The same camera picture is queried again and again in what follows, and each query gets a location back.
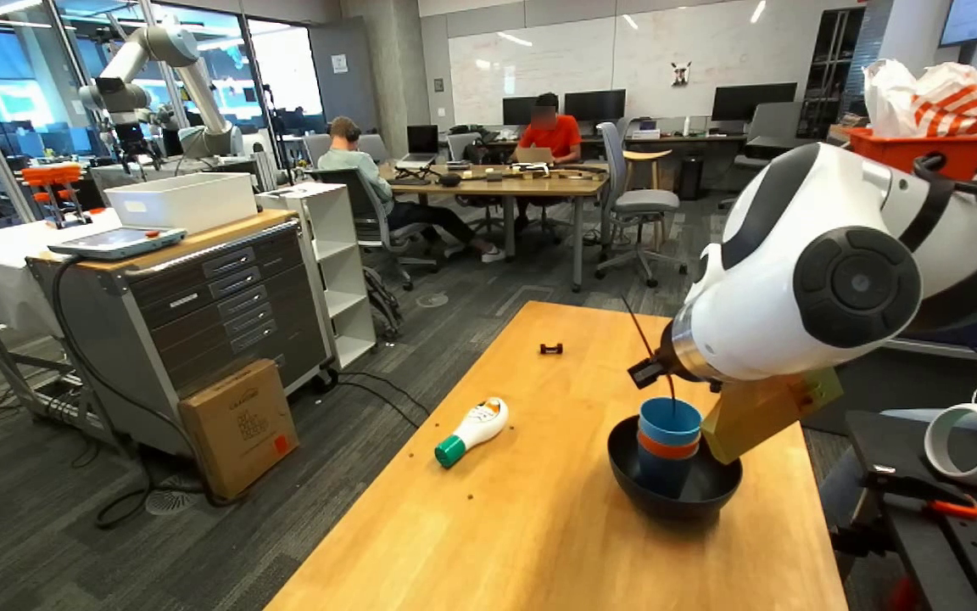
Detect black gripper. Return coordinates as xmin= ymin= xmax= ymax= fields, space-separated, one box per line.
xmin=627 ymin=349 xmax=691 ymax=392

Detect light blue plastic cup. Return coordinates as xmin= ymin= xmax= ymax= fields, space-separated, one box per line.
xmin=639 ymin=399 xmax=701 ymax=445

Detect dark teal plastic cup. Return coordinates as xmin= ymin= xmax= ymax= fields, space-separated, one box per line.
xmin=639 ymin=455 xmax=691 ymax=497

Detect orange plastic cup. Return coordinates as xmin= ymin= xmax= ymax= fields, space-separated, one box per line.
xmin=639 ymin=434 xmax=700 ymax=461

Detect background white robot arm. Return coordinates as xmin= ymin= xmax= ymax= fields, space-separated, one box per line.
xmin=81 ymin=21 xmax=242 ymax=160

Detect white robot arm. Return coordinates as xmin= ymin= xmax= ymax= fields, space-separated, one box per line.
xmin=630 ymin=144 xmax=977 ymax=388

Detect black bowl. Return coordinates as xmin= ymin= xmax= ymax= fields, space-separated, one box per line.
xmin=607 ymin=417 xmax=744 ymax=519

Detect small black clip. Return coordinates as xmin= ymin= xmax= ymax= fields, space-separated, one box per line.
xmin=540 ymin=342 xmax=565 ymax=357

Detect white bottle green cap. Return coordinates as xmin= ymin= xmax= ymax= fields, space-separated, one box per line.
xmin=435 ymin=399 xmax=510 ymax=469

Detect wooden background table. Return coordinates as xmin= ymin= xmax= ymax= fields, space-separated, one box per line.
xmin=382 ymin=162 xmax=607 ymax=292

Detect person in orange shirt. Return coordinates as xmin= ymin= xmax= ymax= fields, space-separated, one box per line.
xmin=514 ymin=92 xmax=579 ymax=162

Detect white shelf unit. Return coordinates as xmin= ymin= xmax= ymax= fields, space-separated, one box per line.
xmin=277 ymin=185 xmax=377 ymax=368

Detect orange plastic bin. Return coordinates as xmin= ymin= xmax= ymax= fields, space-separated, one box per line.
xmin=847 ymin=129 xmax=977 ymax=179

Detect person in green shirt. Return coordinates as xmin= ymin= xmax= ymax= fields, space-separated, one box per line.
xmin=315 ymin=117 xmax=390 ymax=210

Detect cardboard box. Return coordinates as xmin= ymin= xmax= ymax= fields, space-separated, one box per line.
xmin=180 ymin=361 xmax=299 ymax=503

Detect grey drawer cabinet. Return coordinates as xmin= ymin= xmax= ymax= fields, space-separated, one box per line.
xmin=27 ymin=210 xmax=334 ymax=455

